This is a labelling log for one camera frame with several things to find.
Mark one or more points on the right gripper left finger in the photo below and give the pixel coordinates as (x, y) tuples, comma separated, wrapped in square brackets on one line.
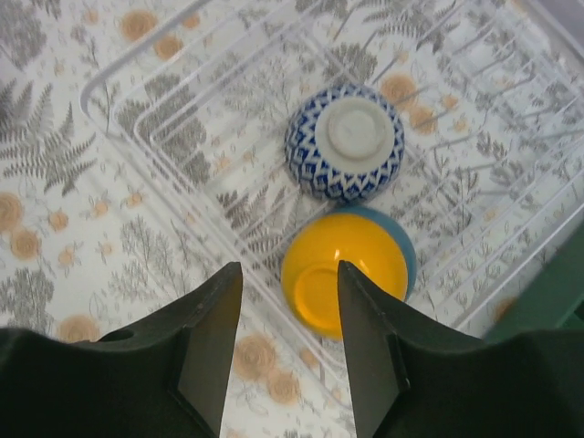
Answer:
[(165, 375)]

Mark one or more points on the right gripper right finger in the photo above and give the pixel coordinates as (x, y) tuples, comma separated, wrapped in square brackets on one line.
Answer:
[(411, 376)]

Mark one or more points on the dark blue bowl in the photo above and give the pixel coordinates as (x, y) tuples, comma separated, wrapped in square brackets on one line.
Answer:
[(397, 233)]

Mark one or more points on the yellow bowl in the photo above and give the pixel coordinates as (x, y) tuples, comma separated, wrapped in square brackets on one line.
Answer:
[(309, 273)]

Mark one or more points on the green compartment tray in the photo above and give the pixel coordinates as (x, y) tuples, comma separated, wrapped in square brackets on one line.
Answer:
[(553, 300)]

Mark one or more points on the white wire dish rack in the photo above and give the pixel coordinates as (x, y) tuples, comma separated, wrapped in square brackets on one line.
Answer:
[(490, 172)]

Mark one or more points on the red patterned bowl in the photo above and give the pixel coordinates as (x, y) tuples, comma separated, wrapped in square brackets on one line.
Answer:
[(344, 144)]

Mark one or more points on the floral table mat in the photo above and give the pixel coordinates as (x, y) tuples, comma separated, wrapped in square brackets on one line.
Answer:
[(93, 238)]

